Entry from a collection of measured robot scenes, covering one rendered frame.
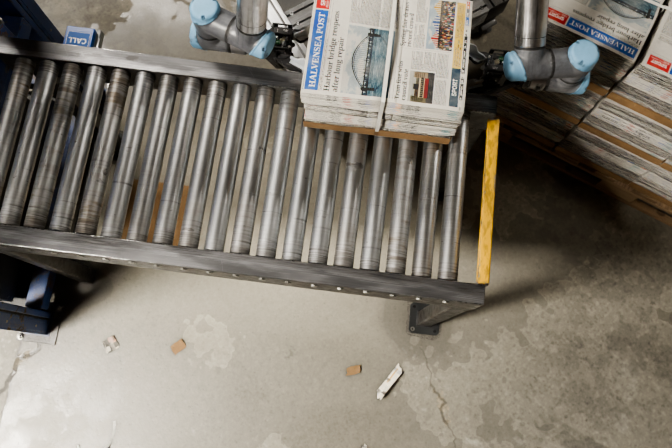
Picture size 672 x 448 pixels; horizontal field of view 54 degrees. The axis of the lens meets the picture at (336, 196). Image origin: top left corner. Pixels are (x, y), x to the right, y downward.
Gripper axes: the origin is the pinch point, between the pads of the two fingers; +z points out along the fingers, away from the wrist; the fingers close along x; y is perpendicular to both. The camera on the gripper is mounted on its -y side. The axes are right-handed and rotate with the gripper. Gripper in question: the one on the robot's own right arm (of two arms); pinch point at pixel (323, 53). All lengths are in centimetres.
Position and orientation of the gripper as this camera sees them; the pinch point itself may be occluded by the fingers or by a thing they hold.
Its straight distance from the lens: 181.5
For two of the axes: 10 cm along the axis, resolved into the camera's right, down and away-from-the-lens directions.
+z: 9.9, 1.2, -0.2
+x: 1.2, -9.6, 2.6
